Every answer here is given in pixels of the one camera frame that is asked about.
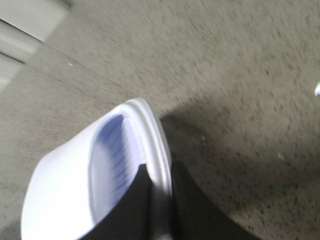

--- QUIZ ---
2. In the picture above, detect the left-side light blue slipper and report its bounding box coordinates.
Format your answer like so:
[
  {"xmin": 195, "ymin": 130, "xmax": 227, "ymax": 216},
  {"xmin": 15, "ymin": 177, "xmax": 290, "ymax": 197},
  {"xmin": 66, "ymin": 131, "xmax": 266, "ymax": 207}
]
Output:
[{"xmin": 20, "ymin": 98, "xmax": 173, "ymax": 240}]

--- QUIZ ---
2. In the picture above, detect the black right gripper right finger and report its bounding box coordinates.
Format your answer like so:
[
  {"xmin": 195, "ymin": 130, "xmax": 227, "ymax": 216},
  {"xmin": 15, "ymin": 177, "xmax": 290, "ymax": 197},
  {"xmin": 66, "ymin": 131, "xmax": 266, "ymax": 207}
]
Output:
[{"xmin": 171, "ymin": 161, "xmax": 257, "ymax": 240}]

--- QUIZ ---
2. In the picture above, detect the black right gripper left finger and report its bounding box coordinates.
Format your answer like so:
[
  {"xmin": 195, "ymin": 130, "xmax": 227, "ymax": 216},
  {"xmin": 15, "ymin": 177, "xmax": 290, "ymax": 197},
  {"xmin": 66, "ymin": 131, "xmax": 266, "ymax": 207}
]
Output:
[{"xmin": 82, "ymin": 164, "xmax": 151, "ymax": 240}]

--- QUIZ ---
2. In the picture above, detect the white pleated curtain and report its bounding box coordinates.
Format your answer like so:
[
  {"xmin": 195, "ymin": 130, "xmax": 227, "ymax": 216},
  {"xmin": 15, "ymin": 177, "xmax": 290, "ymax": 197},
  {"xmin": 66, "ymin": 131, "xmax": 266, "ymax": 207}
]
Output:
[{"xmin": 0, "ymin": 0, "xmax": 73, "ymax": 91}]

